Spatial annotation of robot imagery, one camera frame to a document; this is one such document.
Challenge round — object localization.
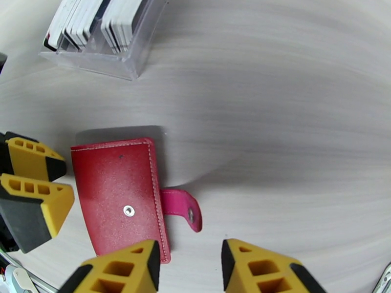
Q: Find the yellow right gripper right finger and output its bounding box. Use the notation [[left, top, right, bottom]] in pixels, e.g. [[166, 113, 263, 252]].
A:
[[220, 238, 327, 293]]

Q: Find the black card red edge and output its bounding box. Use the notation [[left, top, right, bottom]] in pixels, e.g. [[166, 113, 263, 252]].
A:
[[43, 32, 59, 53]]

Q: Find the white card stack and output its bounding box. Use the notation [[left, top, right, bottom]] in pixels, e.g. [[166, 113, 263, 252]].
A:
[[100, 0, 146, 55], [43, 0, 85, 52], [62, 0, 107, 51]]

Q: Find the red leather card holder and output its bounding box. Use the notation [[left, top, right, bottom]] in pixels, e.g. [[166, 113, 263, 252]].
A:
[[70, 136, 204, 265]]

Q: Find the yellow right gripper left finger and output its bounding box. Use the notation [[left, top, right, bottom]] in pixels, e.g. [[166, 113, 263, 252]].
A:
[[57, 239, 162, 293]]

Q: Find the aluminium rail frame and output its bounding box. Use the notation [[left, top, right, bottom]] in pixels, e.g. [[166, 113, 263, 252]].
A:
[[0, 251, 42, 293]]

